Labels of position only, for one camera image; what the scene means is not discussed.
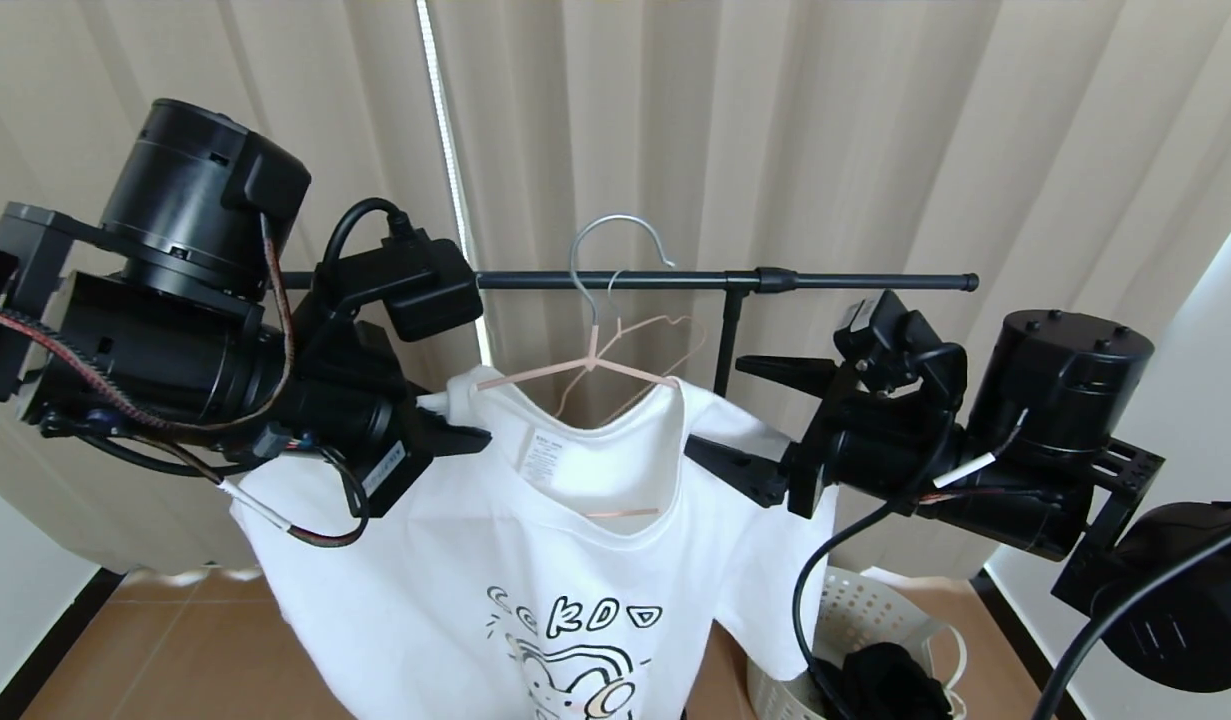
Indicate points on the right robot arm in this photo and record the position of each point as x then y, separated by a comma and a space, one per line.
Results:
1060, 390

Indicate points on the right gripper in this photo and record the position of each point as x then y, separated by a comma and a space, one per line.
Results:
875, 455

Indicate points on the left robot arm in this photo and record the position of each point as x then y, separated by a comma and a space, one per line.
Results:
195, 190

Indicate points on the black shorts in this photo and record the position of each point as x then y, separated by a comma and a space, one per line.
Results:
885, 685

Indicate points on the beige curtain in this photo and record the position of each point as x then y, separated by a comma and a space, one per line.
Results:
825, 150

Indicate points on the white printed t-shirt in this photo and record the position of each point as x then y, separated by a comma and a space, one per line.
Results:
425, 600

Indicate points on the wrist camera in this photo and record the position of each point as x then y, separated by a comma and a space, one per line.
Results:
430, 290
880, 325

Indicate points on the black clothes rack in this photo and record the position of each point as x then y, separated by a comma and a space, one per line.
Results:
825, 281

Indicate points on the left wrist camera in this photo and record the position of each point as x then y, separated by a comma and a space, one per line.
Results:
430, 290

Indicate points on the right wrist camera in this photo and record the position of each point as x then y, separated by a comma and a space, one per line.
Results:
880, 325

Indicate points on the white laundry basket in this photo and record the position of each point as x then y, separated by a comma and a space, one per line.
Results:
865, 610

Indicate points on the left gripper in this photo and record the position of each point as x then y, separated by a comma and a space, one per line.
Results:
355, 410

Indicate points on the pink clothes hanger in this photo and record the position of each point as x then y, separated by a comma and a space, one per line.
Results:
535, 374
675, 319

